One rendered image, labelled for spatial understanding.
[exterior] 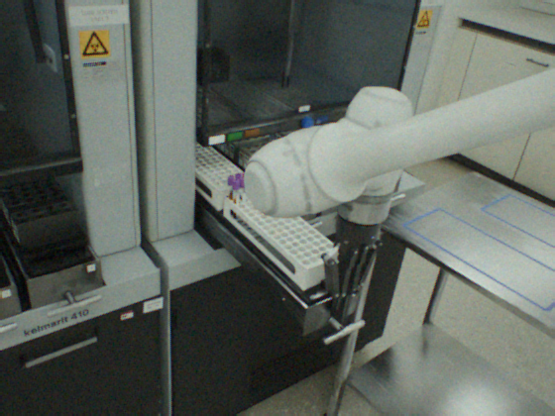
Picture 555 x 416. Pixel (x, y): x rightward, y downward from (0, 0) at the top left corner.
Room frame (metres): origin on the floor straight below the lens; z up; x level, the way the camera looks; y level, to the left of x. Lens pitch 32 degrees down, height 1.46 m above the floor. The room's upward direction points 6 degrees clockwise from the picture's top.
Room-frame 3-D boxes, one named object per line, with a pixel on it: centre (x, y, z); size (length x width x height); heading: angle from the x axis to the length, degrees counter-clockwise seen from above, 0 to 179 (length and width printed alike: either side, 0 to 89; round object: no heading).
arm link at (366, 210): (0.76, -0.14, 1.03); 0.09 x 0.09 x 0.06
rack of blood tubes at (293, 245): (0.92, -0.02, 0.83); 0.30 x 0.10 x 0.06; 39
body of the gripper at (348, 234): (0.76, -0.14, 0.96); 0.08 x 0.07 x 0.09; 129
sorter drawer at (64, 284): (1.02, 0.58, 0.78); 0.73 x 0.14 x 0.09; 39
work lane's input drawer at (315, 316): (1.03, 0.07, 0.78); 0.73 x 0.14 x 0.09; 39
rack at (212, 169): (1.17, 0.18, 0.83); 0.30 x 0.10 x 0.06; 39
